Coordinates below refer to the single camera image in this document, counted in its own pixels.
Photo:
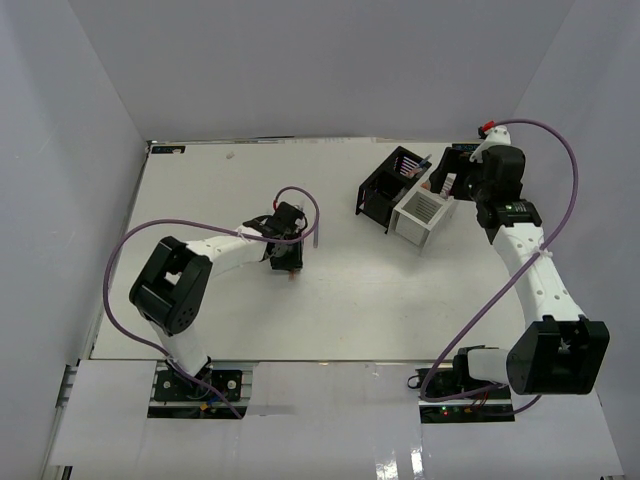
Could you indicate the black slotted container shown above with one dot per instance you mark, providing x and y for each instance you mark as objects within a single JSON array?
[{"x": 382, "y": 190}]

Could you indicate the white slotted container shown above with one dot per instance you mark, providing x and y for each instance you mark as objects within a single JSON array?
[{"x": 420, "y": 215}]

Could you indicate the left blue table label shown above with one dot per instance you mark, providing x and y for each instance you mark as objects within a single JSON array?
[{"x": 167, "y": 149}]

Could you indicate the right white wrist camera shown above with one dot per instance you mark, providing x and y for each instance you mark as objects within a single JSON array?
[{"x": 491, "y": 135}]

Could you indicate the blue table label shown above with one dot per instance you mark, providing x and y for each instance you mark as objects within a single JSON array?
[
  {"x": 465, "y": 147},
  {"x": 167, "y": 149}
]

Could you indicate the blue pen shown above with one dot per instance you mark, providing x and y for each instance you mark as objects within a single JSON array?
[{"x": 424, "y": 162}]

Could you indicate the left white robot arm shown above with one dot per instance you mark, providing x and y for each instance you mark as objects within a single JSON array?
[{"x": 170, "y": 289}]

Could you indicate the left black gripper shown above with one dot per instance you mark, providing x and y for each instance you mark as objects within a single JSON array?
[{"x": 294, "y": 262}]

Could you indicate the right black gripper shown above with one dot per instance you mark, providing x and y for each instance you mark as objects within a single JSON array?
[{"x": 457, "y": 163}]

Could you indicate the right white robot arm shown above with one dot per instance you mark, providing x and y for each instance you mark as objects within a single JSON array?
[{"x": 561, "y": 350}]

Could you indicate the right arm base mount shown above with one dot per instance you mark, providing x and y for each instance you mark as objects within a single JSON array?
[{"x": 453, "y": 378}]

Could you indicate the right blue table label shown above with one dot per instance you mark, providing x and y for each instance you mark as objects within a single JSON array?
[{"x": 465, "y": 147}]

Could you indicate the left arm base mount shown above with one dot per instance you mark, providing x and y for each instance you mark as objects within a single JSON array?
[{"x": 175, "y": 397}]

